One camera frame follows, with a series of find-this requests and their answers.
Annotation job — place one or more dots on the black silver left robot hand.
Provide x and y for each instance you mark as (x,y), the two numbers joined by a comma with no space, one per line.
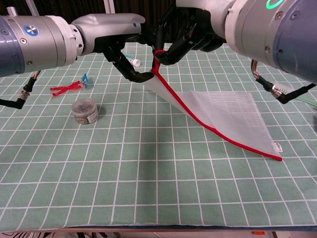
(106,27)

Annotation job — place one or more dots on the white green glue stick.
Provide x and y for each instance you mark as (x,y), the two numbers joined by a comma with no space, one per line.
(132,60)

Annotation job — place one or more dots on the clear mesh zipper pouch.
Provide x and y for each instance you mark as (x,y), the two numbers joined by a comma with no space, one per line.
(223,116)

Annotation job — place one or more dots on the green white grid tablecloth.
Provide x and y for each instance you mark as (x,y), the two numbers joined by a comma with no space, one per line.
(123,173)

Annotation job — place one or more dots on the clear round jar of clips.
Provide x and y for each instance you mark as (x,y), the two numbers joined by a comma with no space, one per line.
(84,111)

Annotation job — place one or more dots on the silver blue-grey right robot arm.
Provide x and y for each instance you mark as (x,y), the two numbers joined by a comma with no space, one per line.
(272,29)

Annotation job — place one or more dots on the silver blue-grey left robot arm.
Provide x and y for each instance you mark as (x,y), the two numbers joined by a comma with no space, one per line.
(37,42)

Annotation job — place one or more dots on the red blue clip toy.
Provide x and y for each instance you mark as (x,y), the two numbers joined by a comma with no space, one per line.
(69,87)

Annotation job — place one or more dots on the clear green toothbrush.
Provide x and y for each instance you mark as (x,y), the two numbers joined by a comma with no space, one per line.
(284,88)

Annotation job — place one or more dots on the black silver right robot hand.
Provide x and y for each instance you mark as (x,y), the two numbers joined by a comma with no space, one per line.
(195,27)

